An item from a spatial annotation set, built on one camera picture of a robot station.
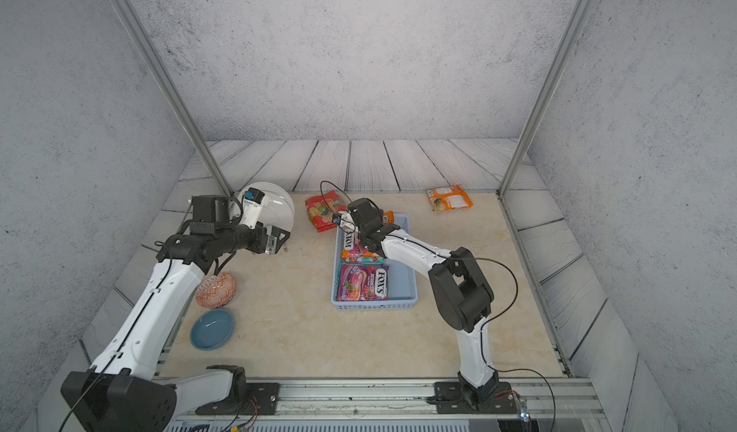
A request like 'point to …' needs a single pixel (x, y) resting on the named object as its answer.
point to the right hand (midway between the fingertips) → (373, 209)
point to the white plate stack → (280, 210)
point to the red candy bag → (320, 209)
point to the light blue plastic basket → (403, 279)
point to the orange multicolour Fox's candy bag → (355, 252)
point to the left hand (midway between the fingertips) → (277, 227)
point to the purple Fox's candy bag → (363, 282)
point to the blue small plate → (211, 329)
